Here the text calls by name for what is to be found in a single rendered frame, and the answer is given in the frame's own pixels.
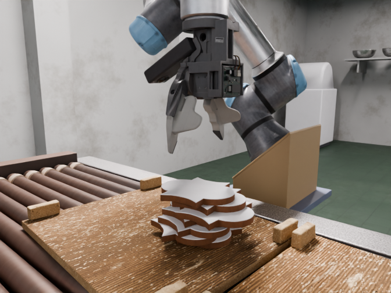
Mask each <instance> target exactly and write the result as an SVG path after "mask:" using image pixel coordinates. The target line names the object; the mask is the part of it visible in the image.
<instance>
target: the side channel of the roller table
mask: <svg viewBox="0 0 391 293"><path fill-rule="evenodd" d="M70 162H77V153H75V152H72V151H64V152H58V153H50V154H46V155H40V156H33V157H29V158H21V159H15V160H8V161H4V162H0V177H3V178H5V179H6V178H7V176H8V175H10V174H12V173H16V174H21V175H23V174H24V173H25V172H26V171H28V170H35V171H38V172H39V171H40V169H42V168H43V167H50V168H52V169H53V168H54V167H55V166H56V165H66V166H67V165H68V164H69V163H70Z"/></svg>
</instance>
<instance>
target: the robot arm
mask: <svg viewBox="0 0 391 293"><path fill-rule="evenodd" d="M143 5H144V11H143V12H142V13H141V14H140V15H138V16H136V19H135V20H134V21H133V22H132V23H131V24H130V26H129V32H130V34H131V36H132V37H133V39H134V40H135V42H136V43H137V44H138V45H139V46H140V47H141V49H142V50H144V51H145V52H146V53H148V54H149V55H152V56H153V55H156V54H158V53H159V52H160V51H162V50H163V49H165V48H166V47H167V46H168V45H169V44H170V43H171V42H172V41H173V40H174V39H175V38H176V37H177V36H179V35H180V34H181V33H182V32H184V33H188V34H193V38H191V37H186V38H185V39H183V40H182V41H181V42H179V43H178V44H177V45H176V46H175V47H173V48H172V49H171V50H170V51H169V52H167V53H166V54H165V55H164V56H163V57H161V58H160V59H159V60H158V61H156V62H155V63H154V64H153V65H152V66H150V67H149V68H148V69H147V70H146V71H145V72H144V75H145V77H146V79H147V82H148V83H149V84H153V83H165V82H167V81H168V80H169V79H171V78H172V77H173V76H175V75H176V78H175V79H174V81H173V83H172V85H171V87H170V89H169V94H168V101H167V106H166V115H167V117H166V136H167V144H168V152H169V153H171V154H173V152H174V150H175V146H176V144H177V136H178V134H179V133H182V132H185V131H190V130H195V129H197V128H198V127H199V126H200V125H201V122H202V117H201V116H200V115H199V114H198V113H196V112H195V110H194V109H195V106H196V103H197V99H204V101H203V107H204V110H205V111H206V112H207V113H208V116H209V122H210V123H211V124H212V130H213V133H214V134H215V135H216V136H217V137H218V138H219V139H220V140H223V139H224V124H226V123H232V125H233V127H234V128H235V129H236V131H237V132H238V134H239V135H240V136H241V138H242V139H243V141H244V142H245V144H246V147H247V151H248V154H249V157H250V160H251V162H252V161H254V160H255V159H256V158H257V157H259V156H260V155H261V154H262V153H264V152H265V151H266V150H267V149H269V148H270V147H271V146H272V145H273V144H275V143H276V142H278V141H279V140H280V139H281V138H283V137H284V136H285V135H286V134H287V133H289V132H290V131H289V130H287V129H286V128H284V127H283V126H281V125H280V124H279V123H277V122H276V121H275V119H274V118H273V117H272V114H273V113H275V112H276V111H277V110H279V109H280V108H281V107H283V106H285V104H287V103H288V102H290V101H291V100H292V99H294V98H297V97H298V95H299V94H301V93H302V92H303V91H304V90H305V89H306V88H307V80H306V78H305V75H304V73H303V71H302V69H301V67H300V66H299V64H298V63H297V61H296V60H295V58H294V57H293V56H292V55H287V56H286V55H285V54H284V53H283V52H278V51H275V49H274V48H273V46H272V45H271V44H270V42H269V41H268V40H267V38H266V37H265V36H264V34H263V33H262V31H261V30H260V28H259V27H258V26H257V24H256V23H255V21H254V20H253V19H252V17H251V16H250V15H249V13H248V12H247V11H246V9H245V7H244V6H243V5H242V3H241V2H240V1H239V0H143ZM233 45H235V47H236V48H237V49H238V51H239V52H240V53H241V55H242V56H243V58H244V59H245V60H246V61H247V63H248V64H249V65H250V67H251V68H252V75H251V76H252V78H253V79H254V82H253V83H252V84H250V85H249V84H247V83H243V71H244V63H240V58H239V57H238V56H237V55H233ZM233 57H235V58H236V57H238V60H237V58H236V59H233ZM224 98H226V99H224Z"/></svg>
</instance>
